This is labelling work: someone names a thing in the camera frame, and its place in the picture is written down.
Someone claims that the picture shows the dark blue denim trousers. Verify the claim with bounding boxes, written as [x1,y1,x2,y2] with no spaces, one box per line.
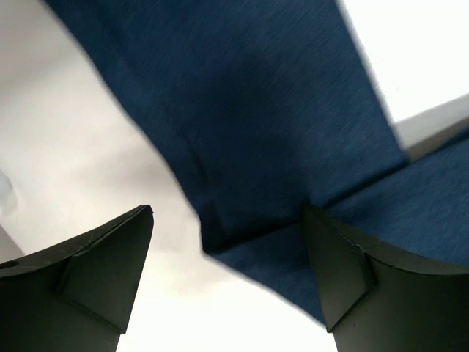
[49,1,468,319]

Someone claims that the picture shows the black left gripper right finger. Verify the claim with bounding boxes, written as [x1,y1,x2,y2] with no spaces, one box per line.
[303,206,468,352]

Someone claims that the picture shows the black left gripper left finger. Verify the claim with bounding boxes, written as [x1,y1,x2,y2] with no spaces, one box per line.
[1,205,153,352]

